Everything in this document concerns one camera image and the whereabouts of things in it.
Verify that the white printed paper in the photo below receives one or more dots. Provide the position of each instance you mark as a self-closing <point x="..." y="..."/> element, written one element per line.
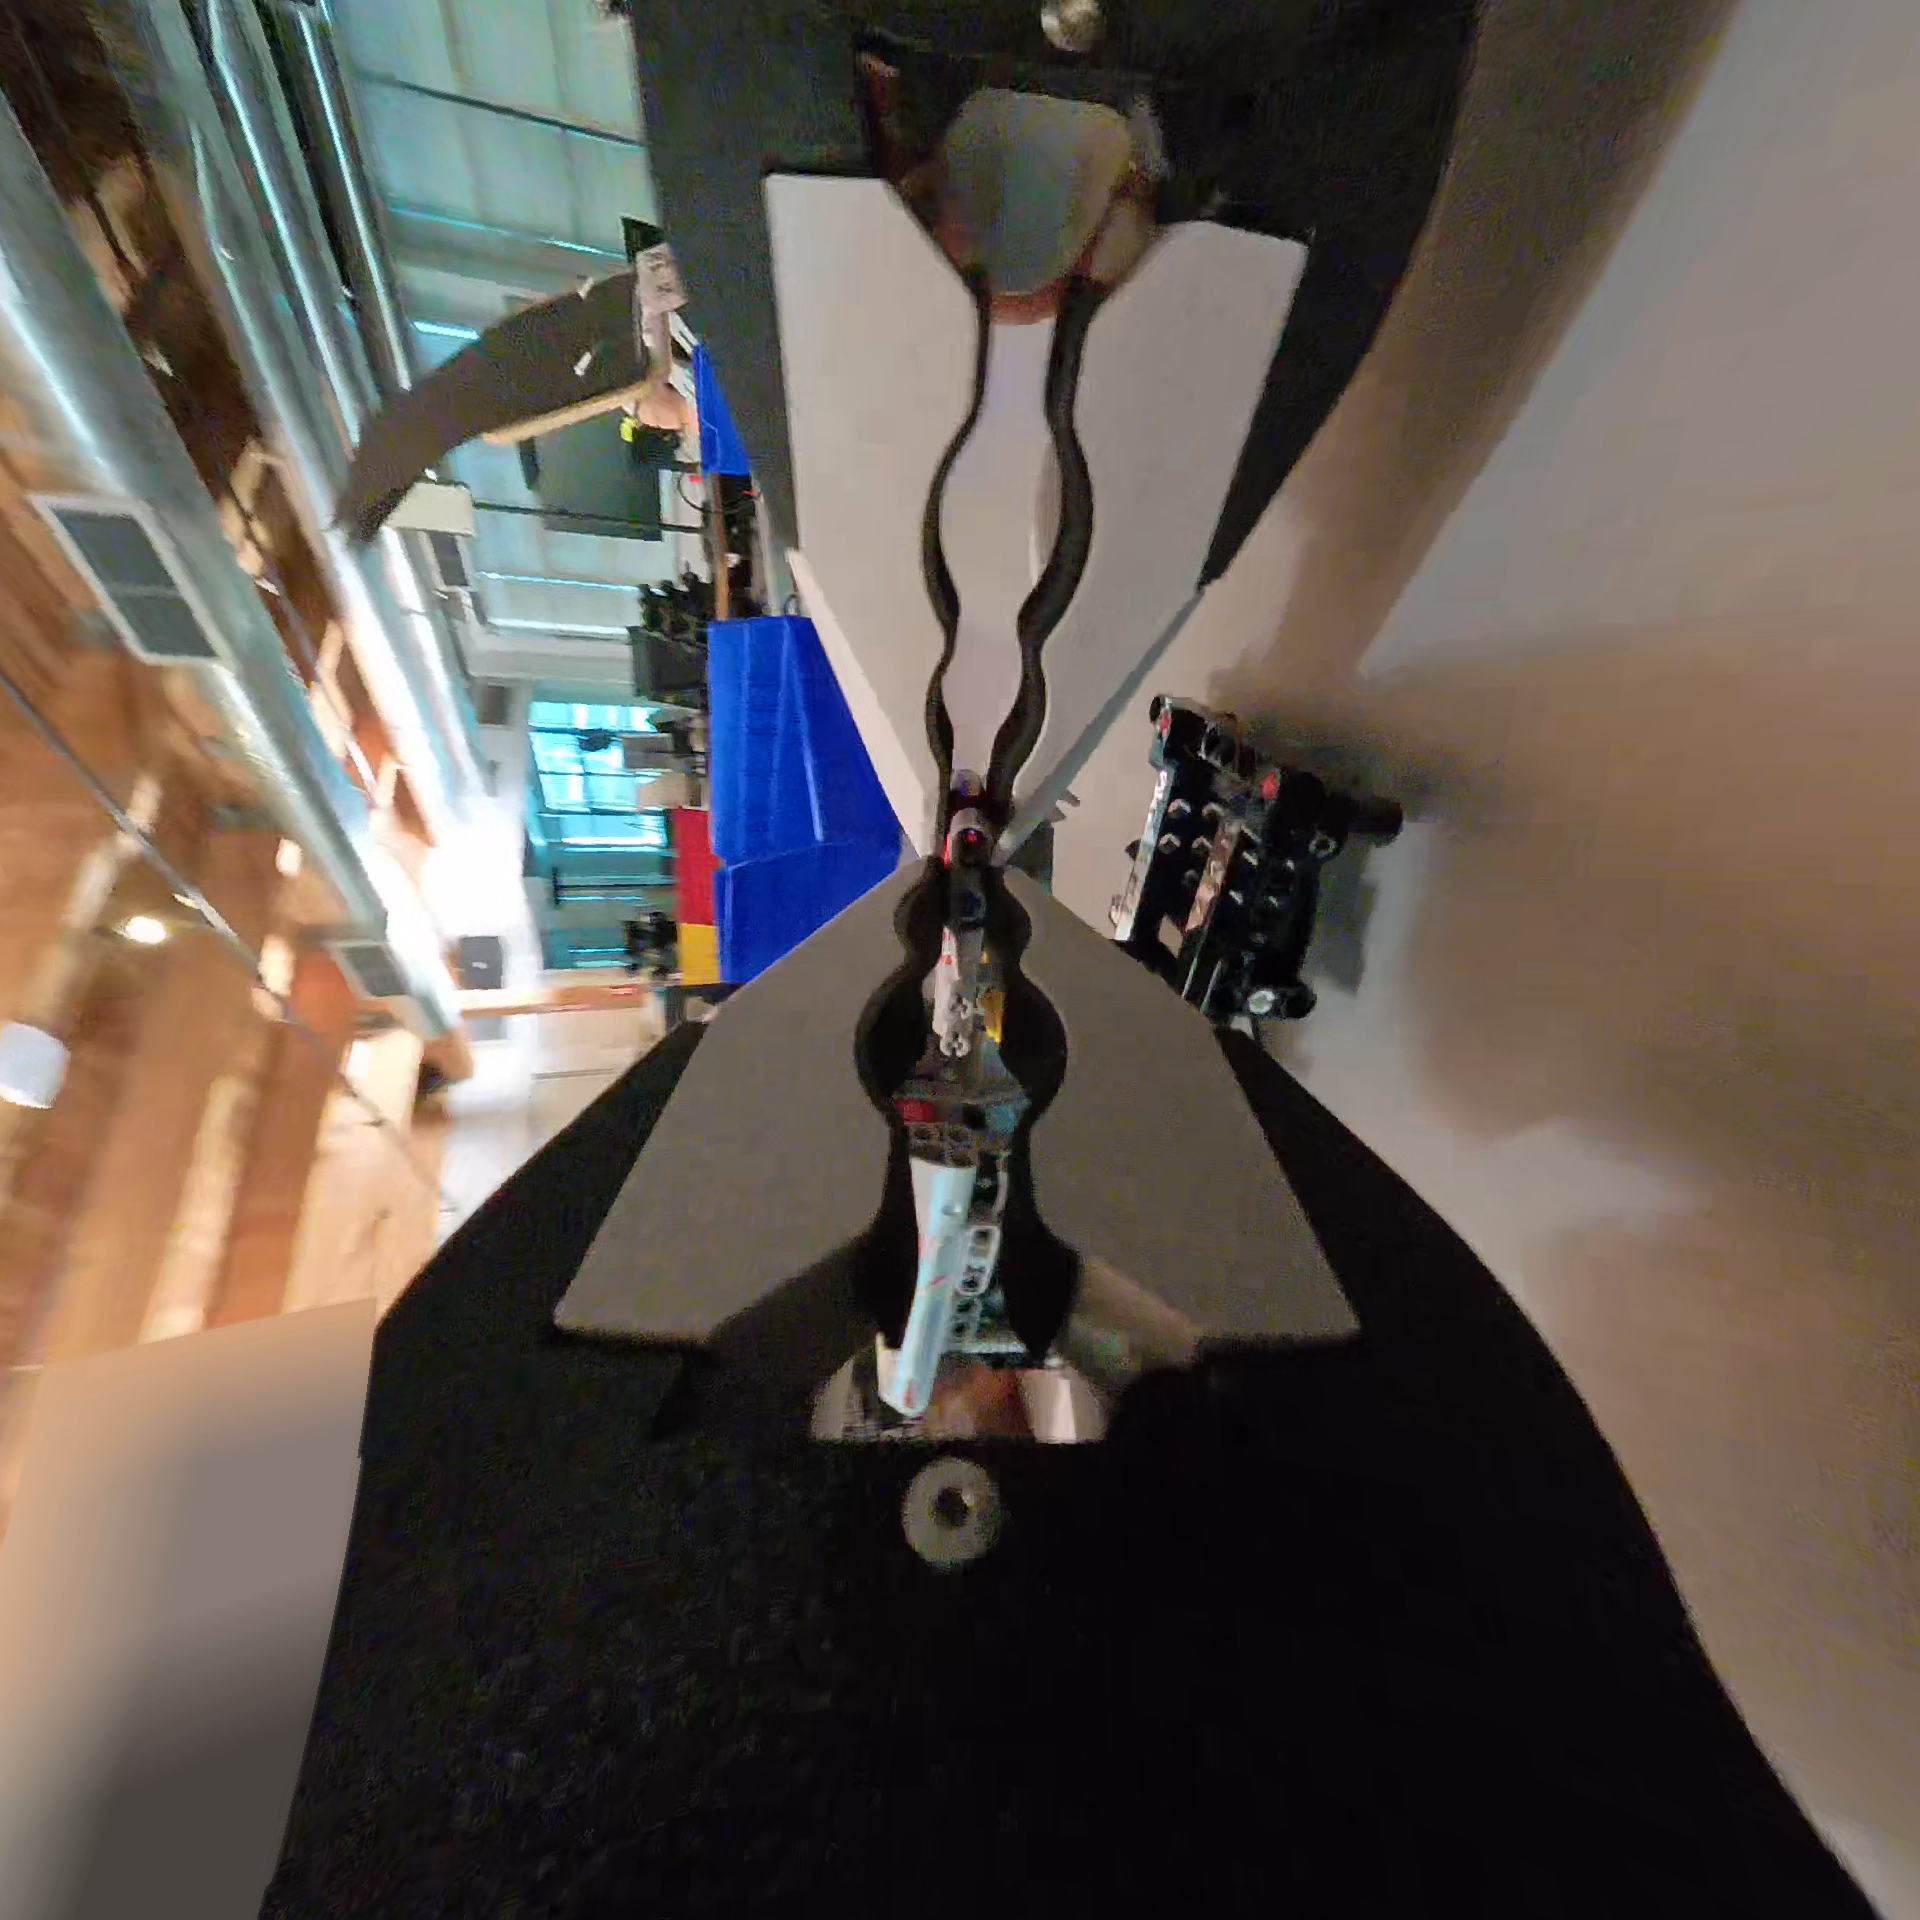
<point x="656" y="300"/>

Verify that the white vent grille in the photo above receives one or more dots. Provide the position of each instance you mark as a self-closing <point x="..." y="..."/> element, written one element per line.
<point x="128" y="579"/>

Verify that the silver ventilation duct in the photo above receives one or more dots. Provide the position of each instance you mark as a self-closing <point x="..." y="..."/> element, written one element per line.
<point x="224" y="598"/>

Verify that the red storage bin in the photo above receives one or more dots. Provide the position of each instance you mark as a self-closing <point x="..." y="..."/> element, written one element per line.
<point x="691" y="862"/>

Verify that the blue storage bin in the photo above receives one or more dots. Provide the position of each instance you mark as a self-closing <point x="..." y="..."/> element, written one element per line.
<point x="721" y="412"/>
<point x="795" y="749"/>

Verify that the wooden display board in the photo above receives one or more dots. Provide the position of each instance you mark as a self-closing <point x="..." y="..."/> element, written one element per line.
<point x="495" y="389"/>

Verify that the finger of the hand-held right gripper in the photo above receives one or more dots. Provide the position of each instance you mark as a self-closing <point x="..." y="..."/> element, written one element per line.
<point x="1170" y="450"/>
<point x="863" y="450"/>

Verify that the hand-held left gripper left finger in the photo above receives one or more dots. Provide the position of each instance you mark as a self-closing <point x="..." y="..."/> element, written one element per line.
<point x="721" y="1185"/>

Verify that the person's right hand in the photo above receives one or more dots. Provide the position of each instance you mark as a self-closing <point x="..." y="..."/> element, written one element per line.
<point x="1049" y="306"/>

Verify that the grey red brick truck model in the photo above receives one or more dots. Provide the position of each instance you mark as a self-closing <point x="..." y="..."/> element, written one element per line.
<point x="1243" y="854"/>

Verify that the light grey desk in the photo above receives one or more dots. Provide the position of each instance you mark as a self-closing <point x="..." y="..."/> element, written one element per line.
<point x="1651" y="749"/>

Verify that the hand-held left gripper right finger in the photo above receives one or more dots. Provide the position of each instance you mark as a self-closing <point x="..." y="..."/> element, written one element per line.
<point x="1185" y="1185"/>

